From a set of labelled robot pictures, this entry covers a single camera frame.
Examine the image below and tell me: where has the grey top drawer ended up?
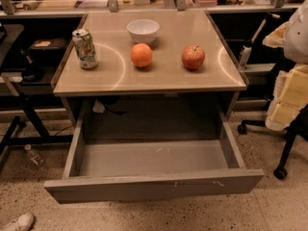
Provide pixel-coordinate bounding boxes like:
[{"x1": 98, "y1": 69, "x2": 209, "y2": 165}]
[{"x1": 44, "y1": 109, "x2": 264, "y2": 203}]

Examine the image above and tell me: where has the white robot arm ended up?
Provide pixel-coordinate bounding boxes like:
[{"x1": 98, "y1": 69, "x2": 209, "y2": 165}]
[{"x1": 263, "y1": 0, "x2": 308, "y2": 131}]

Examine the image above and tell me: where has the grey drawer cabinet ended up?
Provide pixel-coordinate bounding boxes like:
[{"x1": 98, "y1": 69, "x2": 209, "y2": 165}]
[{"x1": 53, "y1": 10, "x2": 246, "y2": 119}]

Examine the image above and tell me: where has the orange fruit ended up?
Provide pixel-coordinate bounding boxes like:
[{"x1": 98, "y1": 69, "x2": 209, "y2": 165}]
[{"x1": 130, "y1": 43, "x2": 153, "y2": 67}]

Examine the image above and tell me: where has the red apple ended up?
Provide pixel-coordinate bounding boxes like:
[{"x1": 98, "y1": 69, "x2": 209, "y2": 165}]
[{"x1": 181, "y1": 45, "x2": 205, "y2": 70}]

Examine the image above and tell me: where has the white bowl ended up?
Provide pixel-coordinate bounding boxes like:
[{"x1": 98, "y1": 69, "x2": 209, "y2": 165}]
[{"x1": 127, "y1": 19, "x2": 160, "y2": 44}]

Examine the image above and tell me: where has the green white soda can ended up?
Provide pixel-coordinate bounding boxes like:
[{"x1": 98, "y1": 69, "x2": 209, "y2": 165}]
[{"x1": 72, "y1": 29, "x2": 98, "y2": 69}]

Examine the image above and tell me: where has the white spray bottle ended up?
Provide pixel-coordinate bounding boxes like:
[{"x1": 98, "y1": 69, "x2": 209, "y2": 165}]
[{"x1": 239, "y1": 40, "x2": 252, "y2": 67}]

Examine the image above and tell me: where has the black box with label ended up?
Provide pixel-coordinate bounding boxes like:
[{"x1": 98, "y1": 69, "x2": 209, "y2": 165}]
[{"x1": 28, "y1": 38, "x2": 67, "y2": 63}]

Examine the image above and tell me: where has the black table stand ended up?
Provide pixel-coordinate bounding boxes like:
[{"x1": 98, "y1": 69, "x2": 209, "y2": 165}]
[{"x1": 0, "y1": 77, "x2": 74, "y2": 156}]

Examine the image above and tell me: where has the black joystick controller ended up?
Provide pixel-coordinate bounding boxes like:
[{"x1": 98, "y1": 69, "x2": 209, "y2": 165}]
[{"x1": 20, "y1": 49, "x2": 44, "y2": 83}]

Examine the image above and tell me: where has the plastic water bottle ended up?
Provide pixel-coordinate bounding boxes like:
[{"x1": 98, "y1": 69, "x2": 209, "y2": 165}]
[{"x1": 24, "y1": 144, "x2": 45, "y2": 166}]

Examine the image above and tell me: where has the black office chair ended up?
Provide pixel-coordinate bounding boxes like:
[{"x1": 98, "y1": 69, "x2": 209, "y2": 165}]
[{"x1": 238, "y1": 106, "x2": 308, "y2": 180}]

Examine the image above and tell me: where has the white shoe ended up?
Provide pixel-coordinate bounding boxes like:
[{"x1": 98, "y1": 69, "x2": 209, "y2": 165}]
[{"x1": 0, "y1": 213, "x2": 35, "y2": 231}]

